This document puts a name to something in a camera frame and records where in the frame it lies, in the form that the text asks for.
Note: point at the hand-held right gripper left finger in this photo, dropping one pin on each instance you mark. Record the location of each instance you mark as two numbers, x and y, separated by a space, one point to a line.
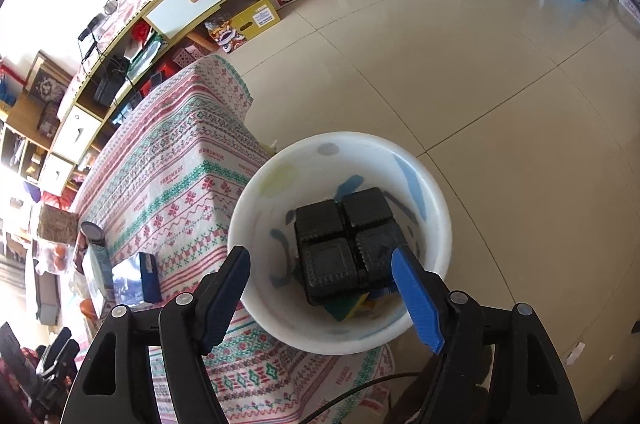
225 299

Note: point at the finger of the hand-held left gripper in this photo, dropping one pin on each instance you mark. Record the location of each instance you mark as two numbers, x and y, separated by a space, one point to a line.
60 354

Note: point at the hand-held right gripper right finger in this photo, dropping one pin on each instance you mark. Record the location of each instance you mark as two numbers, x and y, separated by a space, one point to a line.
417 299

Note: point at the yellow sponge block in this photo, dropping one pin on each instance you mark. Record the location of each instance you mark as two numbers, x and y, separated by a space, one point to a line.
350 309

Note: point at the dark blue carton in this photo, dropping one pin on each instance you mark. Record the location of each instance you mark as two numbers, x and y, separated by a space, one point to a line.
150 276

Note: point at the white spotted plastic bin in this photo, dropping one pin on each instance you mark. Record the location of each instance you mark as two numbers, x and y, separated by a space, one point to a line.
270 214

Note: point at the black four-compartment plastic tray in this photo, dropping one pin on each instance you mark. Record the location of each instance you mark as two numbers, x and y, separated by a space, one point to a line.
330 254

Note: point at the bag of oranges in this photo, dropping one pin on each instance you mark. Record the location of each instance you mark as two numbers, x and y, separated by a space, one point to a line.
50 259

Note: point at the glass jar of cereal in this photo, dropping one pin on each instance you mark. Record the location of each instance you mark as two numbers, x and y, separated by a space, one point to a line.
57 226

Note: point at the table with patterned cloth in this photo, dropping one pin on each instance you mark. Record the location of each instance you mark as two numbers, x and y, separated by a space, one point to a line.
190 164

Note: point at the white paper scrap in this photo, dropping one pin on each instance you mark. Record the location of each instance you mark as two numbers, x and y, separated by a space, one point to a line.
576 352

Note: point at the wooden shelf unit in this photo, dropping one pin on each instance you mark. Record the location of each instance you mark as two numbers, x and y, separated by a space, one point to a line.
22 144

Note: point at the long wooden cabinet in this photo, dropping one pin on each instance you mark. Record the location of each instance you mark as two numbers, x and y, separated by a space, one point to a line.
125 54

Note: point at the framed cat picture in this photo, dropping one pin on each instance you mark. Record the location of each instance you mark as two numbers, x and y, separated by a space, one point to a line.
47 79

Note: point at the yellow cardboard box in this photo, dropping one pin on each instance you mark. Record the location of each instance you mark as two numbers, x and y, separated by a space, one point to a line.
255 17

